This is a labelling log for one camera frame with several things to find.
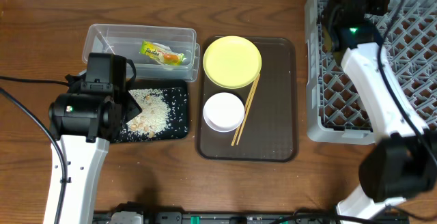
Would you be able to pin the rice food waste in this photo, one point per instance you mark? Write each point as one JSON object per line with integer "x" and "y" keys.
{"x": 154, "y": 117}

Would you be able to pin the green snack wrapper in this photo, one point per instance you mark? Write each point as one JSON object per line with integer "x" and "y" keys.
{"x": 148, "y": 49}

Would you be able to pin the white bowl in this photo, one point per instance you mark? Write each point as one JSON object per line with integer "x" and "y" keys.
{"x": 223, "y": 112}

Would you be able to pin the yellow plate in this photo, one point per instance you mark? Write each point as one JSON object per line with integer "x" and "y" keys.
{"x": 232, "y": 62}

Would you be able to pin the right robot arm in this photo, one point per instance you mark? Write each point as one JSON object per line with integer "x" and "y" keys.
{"x": 403, "y": 162}

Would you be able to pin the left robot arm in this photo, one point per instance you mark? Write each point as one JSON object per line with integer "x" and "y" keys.
{"x": 83, "y": 122}

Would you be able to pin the black waste tray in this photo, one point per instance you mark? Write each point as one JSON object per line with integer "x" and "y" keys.
{"x": 176, "y": 96}

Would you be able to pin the clear plastic waste bin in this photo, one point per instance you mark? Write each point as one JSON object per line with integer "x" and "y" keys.
{"x": 126, "y": 40}

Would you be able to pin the grey dishwasher rack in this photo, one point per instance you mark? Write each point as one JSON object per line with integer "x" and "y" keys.
{"x": 333, "y": 112}

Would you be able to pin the left wooden chopstick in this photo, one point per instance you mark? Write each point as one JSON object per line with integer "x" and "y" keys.
{"x": 244, "y": 114}

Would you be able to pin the wooden chopstick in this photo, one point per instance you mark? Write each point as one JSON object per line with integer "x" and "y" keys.
{"x": 244, "y": 114}
{"x": 248, "y": 111}

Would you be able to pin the right wooden chopstick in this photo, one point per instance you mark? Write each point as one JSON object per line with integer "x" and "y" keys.
{"x": 248, "y": 111}

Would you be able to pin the brown plastic serving tray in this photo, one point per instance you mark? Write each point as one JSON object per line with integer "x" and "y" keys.
{"x": 270, "y": 133}

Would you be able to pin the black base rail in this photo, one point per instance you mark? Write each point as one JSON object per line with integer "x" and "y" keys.
{"x": 132, "y": 212}

